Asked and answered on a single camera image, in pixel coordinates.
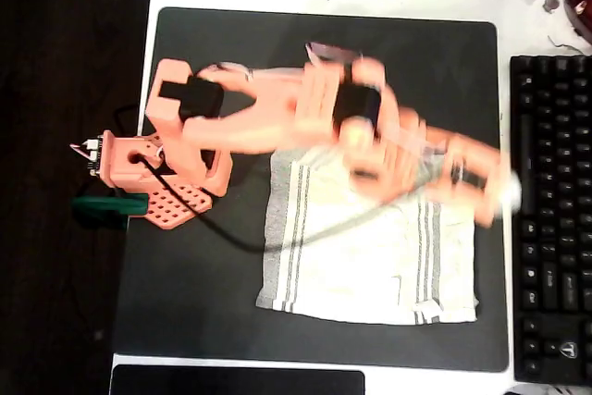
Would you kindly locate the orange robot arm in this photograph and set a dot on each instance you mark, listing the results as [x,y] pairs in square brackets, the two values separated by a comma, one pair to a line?
[268,117]

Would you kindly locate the black desk mat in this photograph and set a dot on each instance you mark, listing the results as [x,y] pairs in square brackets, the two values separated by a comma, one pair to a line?
[194,298]

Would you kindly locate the orange perforated base plate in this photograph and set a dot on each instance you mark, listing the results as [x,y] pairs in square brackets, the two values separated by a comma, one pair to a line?
[178,210]

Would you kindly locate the small round coin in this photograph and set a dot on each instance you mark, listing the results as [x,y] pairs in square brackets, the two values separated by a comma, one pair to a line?
[551,3]

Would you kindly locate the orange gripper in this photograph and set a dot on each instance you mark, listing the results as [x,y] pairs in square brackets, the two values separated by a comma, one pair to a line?
[478,178]

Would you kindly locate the black keyboard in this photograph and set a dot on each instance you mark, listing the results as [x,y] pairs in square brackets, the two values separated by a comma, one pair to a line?
[555,228]

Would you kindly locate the green table clamp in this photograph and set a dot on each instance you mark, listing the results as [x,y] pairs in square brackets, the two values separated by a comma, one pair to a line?
[106,207]

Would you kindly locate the small controller board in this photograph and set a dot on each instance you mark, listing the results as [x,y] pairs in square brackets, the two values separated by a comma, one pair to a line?
[90,156]

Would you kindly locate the orange camera mount frame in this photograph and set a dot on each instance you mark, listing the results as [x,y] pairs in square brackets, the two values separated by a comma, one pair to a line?
[485,182]

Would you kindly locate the white striped towel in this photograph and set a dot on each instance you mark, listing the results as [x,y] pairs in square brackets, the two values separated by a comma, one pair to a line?
[351,265]

